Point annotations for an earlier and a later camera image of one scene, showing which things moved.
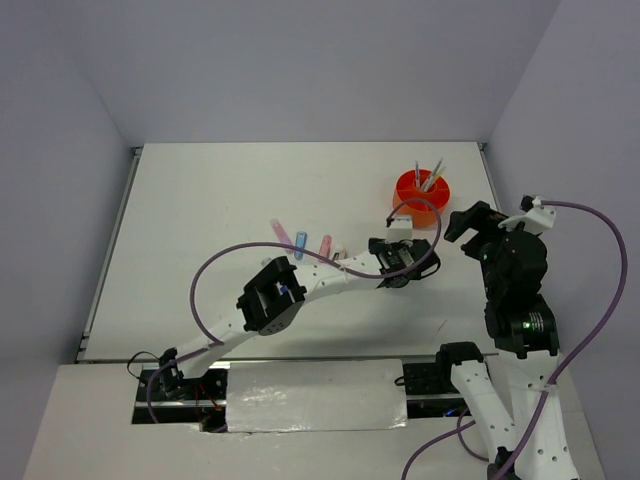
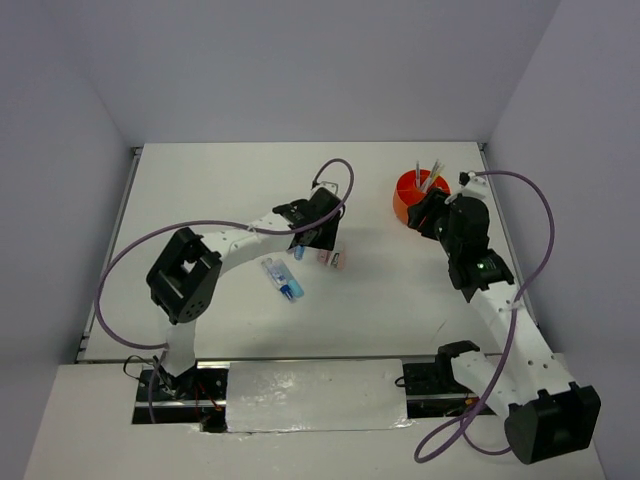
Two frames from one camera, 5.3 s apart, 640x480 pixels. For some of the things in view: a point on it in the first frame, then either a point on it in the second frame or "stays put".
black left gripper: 394,246 to 326,240
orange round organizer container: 424,215 stays put
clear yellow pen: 434,178 stays put
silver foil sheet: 321,394 stays put
